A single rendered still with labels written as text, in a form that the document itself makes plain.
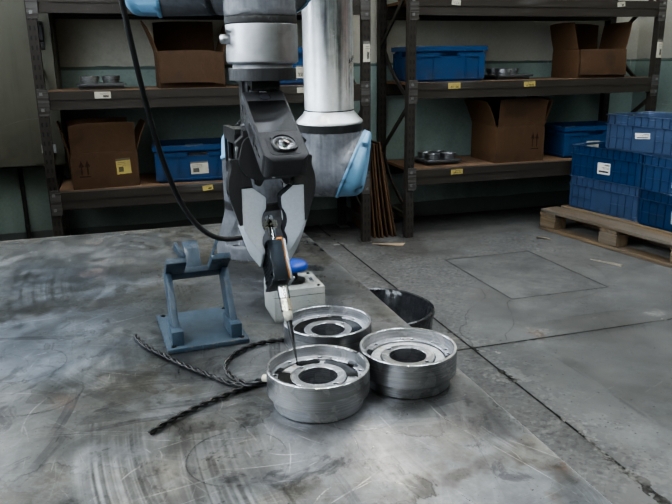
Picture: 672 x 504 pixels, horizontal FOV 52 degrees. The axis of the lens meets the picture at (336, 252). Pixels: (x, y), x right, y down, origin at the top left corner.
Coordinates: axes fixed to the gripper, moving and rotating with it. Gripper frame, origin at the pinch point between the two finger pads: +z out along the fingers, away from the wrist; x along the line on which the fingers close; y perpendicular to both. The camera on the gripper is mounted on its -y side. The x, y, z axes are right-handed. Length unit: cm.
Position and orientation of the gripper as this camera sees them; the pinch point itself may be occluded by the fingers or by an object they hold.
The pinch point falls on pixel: (274, 255)
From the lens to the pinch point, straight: 76.3
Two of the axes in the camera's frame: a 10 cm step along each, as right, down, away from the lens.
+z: 0.1, 9.6, 2.7
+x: -9.4, 1.0, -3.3
